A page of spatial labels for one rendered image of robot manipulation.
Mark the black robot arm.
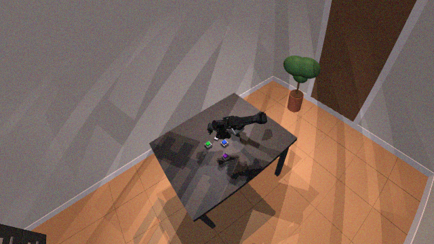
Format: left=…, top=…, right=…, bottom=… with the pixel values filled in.
left=212, top=112, right=267, bottom=140

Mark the blue button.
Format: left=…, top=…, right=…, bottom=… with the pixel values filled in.
left=221, top=140, right=229, bottom=147

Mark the purple button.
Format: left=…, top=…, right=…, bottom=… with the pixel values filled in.
left=222, top=153, right=230, bottom=161

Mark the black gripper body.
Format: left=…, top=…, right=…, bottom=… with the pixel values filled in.
left=208, top=123, right=231, bottom=139

